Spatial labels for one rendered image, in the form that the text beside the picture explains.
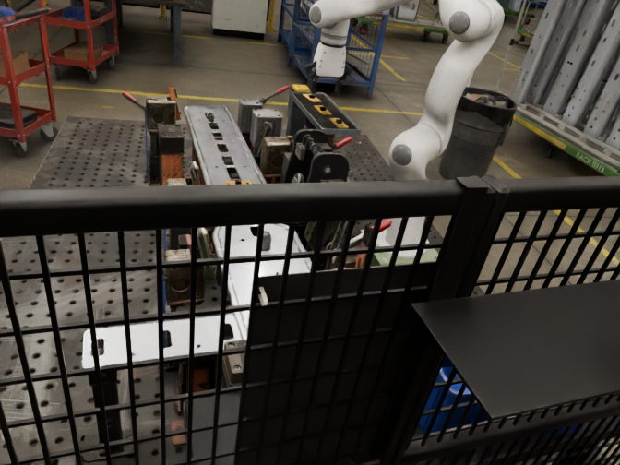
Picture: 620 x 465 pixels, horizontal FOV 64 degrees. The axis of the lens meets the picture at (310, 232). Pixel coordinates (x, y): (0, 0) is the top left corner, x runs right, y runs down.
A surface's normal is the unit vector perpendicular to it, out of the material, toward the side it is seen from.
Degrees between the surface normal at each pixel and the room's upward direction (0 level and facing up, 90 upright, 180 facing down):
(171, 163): 90
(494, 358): 0
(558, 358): 0
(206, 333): 0
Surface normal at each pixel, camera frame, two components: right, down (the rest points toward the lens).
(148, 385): 0.15, -0.84
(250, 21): 0.20, 0.55
